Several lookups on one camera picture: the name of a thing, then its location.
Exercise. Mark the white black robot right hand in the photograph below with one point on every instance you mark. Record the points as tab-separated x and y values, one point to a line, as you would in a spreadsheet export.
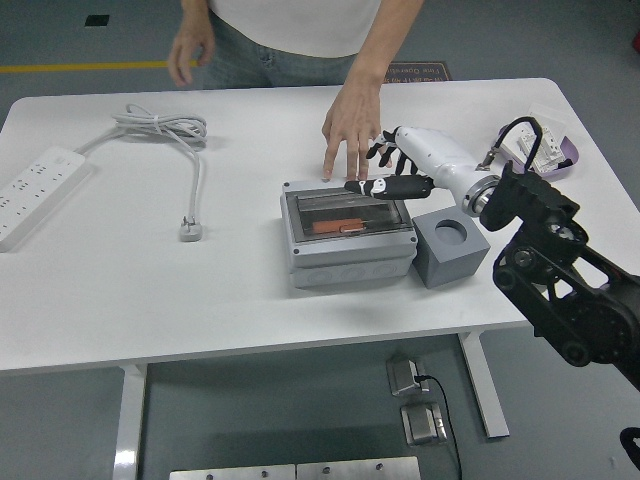
435	152

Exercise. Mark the person's right hand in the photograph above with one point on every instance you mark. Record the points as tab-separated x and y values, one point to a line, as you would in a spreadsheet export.
192	47

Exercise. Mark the person's left hand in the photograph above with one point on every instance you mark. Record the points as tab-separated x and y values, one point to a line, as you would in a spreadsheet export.
355	120

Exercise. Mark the orange cylindrical battery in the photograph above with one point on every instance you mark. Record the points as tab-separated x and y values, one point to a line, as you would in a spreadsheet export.
330	227

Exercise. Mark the grey junction box clear lid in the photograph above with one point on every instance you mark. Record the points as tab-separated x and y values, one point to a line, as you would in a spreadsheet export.
350	255

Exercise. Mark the person's left forearm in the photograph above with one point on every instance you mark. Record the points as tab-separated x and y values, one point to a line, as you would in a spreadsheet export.
385	45

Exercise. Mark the person's right forearm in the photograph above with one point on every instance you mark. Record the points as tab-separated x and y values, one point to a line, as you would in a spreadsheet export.
196	12

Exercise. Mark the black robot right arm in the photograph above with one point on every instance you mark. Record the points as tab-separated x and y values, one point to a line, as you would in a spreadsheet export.
575	300

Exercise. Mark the black floor sign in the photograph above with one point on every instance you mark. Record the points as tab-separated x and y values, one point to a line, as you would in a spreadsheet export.
425	72

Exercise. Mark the black floor socket cover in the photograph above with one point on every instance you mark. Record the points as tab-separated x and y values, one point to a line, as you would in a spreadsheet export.
97	21

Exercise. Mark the person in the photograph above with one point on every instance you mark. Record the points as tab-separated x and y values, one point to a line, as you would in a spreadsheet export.
300	30

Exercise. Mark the grey block with round hole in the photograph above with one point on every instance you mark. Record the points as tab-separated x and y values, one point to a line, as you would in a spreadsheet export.
450	265

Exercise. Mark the yellow floor tape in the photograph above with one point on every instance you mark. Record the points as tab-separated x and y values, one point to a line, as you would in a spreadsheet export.
75	66

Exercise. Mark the clear plastic bag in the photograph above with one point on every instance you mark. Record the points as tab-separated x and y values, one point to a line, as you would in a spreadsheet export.
550	115

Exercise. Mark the small black part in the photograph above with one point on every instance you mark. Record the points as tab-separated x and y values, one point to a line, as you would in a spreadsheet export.
565	163

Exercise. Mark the purple plastic tray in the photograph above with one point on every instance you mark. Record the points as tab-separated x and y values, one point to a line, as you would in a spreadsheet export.
571	150

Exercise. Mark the white power strip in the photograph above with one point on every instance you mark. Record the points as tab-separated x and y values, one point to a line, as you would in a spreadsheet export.
35	190

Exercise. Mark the white table leg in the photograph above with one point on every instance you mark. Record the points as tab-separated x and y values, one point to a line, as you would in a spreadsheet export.
492	400
129	425

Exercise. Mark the white printed switch module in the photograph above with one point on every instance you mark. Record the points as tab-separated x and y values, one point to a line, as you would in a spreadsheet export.
548	147

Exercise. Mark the metal base plate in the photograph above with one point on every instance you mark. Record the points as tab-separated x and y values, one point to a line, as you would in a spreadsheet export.
230	473
360	470

